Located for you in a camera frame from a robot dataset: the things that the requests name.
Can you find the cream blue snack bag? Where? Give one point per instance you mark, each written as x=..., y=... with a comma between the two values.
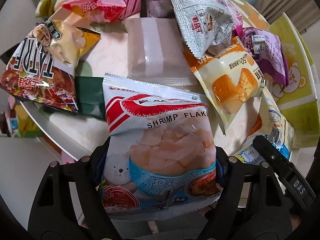
x=272, y=125

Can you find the grey rice roll bag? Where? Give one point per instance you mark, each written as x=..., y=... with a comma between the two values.
x=203, y=23

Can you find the dark anime snack bag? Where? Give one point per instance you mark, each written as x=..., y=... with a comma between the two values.
x=156, y=8

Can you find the green cardboard box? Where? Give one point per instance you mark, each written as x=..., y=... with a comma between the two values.
x=299, y=101

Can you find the translucent white plastic packet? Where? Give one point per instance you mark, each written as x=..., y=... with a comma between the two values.
x=155, y=52

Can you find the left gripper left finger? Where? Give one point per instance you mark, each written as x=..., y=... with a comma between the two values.
x=52, y=214

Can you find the cream cake snack bag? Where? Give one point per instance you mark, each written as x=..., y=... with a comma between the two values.
x=228, y=79

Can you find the pink striped snack bag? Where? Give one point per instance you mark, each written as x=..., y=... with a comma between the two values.
x=103, y=11

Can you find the beige right curtain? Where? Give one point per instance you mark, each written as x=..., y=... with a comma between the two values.
x=302, y=13

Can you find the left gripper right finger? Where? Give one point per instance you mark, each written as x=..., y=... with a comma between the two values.
x=251, y=205

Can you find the pink purple snack bag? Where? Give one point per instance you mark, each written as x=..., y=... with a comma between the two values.
x=236, y=16

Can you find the dark green packet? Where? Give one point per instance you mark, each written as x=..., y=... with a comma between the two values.
x=90, y=97

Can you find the red yellow chips bag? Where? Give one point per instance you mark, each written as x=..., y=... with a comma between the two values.
x=42, y=67

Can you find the shrimp flakes snack bag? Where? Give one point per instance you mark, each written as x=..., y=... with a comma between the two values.
x=162, y=153

